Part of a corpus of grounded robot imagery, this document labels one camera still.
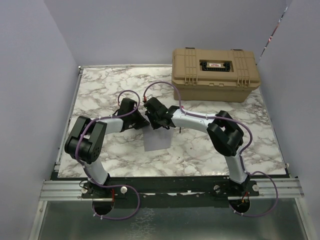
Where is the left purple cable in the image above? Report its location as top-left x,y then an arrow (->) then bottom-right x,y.
74,89 -> 142,221

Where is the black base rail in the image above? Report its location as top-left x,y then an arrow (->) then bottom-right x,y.
51,174 -> 300,209

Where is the purple cable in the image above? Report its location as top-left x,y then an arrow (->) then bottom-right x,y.
142,81 -> 280,219
74,89 -> 142,221

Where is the grey envelope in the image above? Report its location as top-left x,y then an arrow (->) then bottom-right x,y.
142,127 -> 173,152

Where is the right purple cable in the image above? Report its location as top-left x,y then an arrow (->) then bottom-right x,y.
142,81 -> 280,219

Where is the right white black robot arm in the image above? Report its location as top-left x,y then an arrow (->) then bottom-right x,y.
144,97 -> 250,196

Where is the tan plastic tool case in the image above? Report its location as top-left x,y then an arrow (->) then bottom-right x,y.
171,47 -> 261,103

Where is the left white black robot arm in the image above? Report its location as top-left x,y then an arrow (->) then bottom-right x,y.
64,98 -> 150,198

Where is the aluminium extrusion frame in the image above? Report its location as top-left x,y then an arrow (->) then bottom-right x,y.
37,66 -> 305,202

